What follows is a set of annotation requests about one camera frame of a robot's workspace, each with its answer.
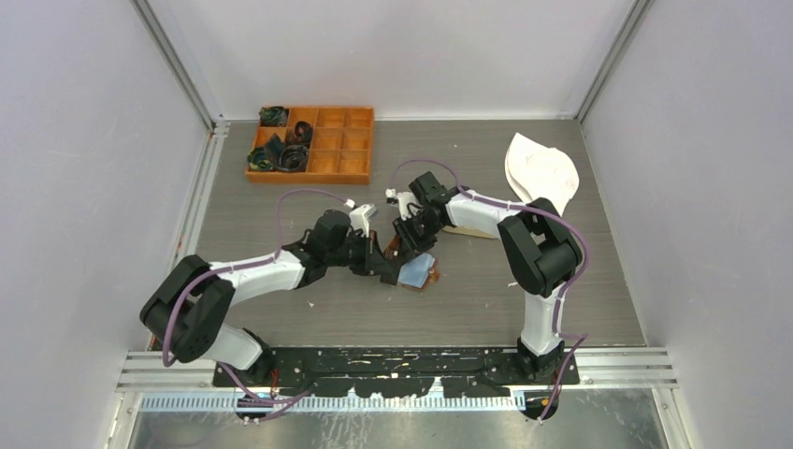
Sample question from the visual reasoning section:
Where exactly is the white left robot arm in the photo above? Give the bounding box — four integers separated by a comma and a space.
139, 205, 399, 386

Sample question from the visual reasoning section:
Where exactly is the black rolled belt lower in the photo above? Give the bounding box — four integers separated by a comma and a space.
278, 145, 310, 173

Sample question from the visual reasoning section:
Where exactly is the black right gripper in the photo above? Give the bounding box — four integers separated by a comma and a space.
394, 210, 445, 265

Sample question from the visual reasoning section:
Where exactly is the black rolled belt centre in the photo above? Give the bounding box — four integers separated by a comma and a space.
293, 121, 313, 148

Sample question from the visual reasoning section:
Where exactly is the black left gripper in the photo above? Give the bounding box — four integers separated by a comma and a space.
325, 229, 393, 276

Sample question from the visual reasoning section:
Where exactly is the black rolled belt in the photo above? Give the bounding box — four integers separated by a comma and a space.
278, 145, 310, 173
293, 121, 313, 148

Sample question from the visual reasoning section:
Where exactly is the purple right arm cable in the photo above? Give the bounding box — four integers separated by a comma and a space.
388, 159, 593, 423

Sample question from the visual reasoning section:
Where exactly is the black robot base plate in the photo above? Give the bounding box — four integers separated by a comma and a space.
212, 346, 580, 398

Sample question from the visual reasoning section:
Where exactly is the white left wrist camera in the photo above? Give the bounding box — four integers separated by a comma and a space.
344, 198, 378, 238

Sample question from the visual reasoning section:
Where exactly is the dark rolled belt top-left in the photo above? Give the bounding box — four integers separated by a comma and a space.
258, 106, 289, 127

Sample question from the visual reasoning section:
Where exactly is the orange wooden compartment organizer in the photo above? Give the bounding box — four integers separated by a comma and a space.
245, 106, 375, 185

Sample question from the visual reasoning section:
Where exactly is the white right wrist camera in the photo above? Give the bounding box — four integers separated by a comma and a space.
385, 188, 422, 220

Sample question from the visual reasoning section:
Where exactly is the white bucket hat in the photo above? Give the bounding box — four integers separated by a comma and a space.
504, 133, 580, 215

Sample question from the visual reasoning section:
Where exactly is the beige oval tray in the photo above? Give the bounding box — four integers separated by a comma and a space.
442, 226, 497, 239

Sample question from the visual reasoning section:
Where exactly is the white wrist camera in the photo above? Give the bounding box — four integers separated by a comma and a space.
344, 198, 378, 238
385, 188, 422, 220

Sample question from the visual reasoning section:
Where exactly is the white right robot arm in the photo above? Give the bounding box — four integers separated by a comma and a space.
386, 171, 584, 384

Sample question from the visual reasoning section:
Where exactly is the orange leather card holder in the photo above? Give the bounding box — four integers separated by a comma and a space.
383, 236, 440, 291

